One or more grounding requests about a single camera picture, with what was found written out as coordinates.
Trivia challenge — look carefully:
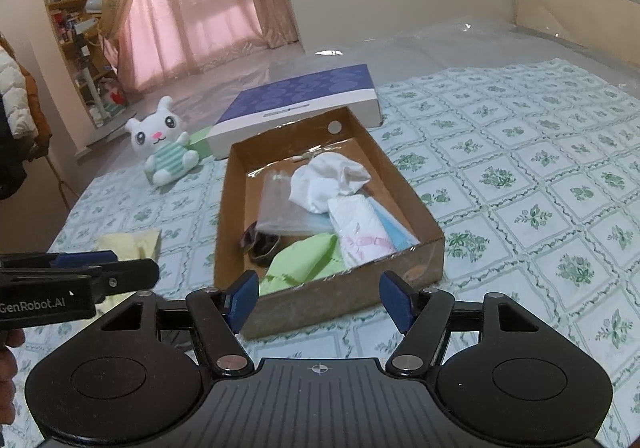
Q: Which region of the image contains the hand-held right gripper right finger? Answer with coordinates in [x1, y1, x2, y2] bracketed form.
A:
[378, 270, 566, 378]

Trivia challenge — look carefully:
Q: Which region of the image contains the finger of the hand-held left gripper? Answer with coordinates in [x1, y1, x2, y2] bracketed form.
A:
[0, 250, 121, 271]
[0, 258, 161, 304]

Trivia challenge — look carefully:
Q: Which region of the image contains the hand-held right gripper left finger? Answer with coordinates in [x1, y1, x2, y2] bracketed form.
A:
[75, 270, 261, 379]

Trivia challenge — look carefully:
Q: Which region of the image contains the pale yellow towel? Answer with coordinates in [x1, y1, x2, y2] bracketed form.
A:
[96, 228, 163, 265]

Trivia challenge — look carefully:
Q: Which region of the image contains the dark brown scrunchie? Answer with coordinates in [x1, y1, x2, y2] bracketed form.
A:
[241, 222, 282, 270]

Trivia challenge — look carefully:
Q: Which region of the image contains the blue face mask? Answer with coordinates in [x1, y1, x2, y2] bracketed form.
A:
[367, 198, 420, 254]

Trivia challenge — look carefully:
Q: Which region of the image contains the green cleaning cloth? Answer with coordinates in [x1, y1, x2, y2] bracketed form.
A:
[259, 233, 346, 296]

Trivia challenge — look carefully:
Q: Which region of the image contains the brown cardboard box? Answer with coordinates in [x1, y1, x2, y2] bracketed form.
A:
[214, 106, 446, 341]

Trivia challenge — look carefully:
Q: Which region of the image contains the white pink-printed tissue packet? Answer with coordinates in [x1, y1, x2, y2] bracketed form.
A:
[327, 195, 396, 269]

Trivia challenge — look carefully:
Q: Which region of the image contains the clear plastic bag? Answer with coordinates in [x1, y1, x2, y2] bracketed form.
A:
[256, 170, 336, 235]

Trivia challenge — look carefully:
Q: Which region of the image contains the white cloth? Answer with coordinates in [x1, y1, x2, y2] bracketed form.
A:
[289, 153, 372, 215]

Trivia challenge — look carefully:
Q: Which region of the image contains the person's left hand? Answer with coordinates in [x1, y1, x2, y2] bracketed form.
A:
[0, 327, 27, 426]

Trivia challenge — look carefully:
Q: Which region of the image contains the green floral tablecloth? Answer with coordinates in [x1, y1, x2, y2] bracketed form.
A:
[10, 58, 640, 429]

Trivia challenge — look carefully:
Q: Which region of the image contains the white plush bunny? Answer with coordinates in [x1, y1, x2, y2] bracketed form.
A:
[125, 96, 201, 186]

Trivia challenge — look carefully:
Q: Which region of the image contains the green carton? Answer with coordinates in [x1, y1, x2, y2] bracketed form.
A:
[187, 125, 216, 159]

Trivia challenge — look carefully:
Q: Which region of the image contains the brown jacket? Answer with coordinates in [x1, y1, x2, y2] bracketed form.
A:
[0, 33, 53, 149]

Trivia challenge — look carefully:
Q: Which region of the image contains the red and white bag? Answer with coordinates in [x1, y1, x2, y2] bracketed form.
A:
[97, 77, 126, 110]

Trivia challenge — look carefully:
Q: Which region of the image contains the white puffer jacket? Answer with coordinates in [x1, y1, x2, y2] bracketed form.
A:
[0, 48, 33, 139]

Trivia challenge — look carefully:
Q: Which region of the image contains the blue and white flat box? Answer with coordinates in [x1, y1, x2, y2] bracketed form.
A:
[206, 63, 383, 160]

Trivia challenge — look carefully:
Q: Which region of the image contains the standing fan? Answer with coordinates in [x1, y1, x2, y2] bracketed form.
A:
[75, 0, 137, 129]

